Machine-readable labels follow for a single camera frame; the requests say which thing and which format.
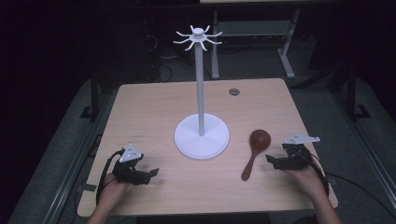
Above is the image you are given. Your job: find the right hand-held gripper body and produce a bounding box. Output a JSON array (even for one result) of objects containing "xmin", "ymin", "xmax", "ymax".
[{"xmin": 281, "ymin": 133, "xmax": 321, "ymax": 172}]

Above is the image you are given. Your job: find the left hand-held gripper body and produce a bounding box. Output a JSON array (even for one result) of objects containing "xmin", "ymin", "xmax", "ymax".
[{"xmin": 112, "ymin": 143, "xmax": 148, "ymax": 185}]

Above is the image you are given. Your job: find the person's right hand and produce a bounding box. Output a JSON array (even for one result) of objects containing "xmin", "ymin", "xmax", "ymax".
[{"xmin": 283, "ymin": 163, "xmax": 328, "ymax": 199}]

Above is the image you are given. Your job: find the person's left hand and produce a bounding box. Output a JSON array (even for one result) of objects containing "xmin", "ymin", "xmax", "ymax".
[{"xmin": 98, "ymin": 173, "xmax": 132, "ymax": 210}]

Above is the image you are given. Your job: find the brown wooden spoon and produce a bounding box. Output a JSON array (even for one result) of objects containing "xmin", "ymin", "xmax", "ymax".
[{"xmin": 241, "ymin": 129, "xmax": 272, "ymax": 182}]

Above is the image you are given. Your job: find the grey tape strip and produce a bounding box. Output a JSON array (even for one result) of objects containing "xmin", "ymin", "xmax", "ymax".
[{"xmin": 76, "ymin": 182, "xmax": 98, "ymax": 193}]

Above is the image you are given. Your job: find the white hook rack stand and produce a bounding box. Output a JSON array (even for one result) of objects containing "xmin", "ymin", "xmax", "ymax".
[{"xmin": 173, "ymin": 24, "xmax": 231, "ymax": 161}]

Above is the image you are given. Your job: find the black metal stand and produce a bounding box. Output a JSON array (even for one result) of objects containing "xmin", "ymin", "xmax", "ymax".
[
  {"xmin": 78, "ymin": 69, "xmax": 101, "ymax": 123},
  {"xmin": 326, "ymin": 63, "xmax": 373, "ymax": 123}
]

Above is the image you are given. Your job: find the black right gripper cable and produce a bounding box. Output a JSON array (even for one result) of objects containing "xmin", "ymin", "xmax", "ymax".
[{"xmin": 307, "ymin": 152, "xmax": 396, "ymax": 218}]

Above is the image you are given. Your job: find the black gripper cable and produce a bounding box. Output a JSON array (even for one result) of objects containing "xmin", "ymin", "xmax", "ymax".
[
  {"xmin": 307, "ymin": 152, "xmax": 396, "ymax": 218},
  {"xmin": 95, "ymin": 148, "xmax": 126, "ymax": 207}
]

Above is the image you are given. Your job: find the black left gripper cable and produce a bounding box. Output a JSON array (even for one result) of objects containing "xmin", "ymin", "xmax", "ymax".
[{"xmin": 95, "ymin": 148, "xmax": 126, "ymax": 207}]

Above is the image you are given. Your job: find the aluminium floor rail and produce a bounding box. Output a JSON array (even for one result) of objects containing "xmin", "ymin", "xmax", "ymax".
[
  {"xmin": 330, "ymin": 91, "xmax": 396, "ymax": 203},
  {"xmin": 40, "ymin": 92, "xmax": 118, "ymax": 224}
]

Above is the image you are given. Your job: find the white metal desk frame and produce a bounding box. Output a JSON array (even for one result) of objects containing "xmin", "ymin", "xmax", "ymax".
[{"xmin": 210, "ymin": 8, "xmax": 302, "ymax": 80}]

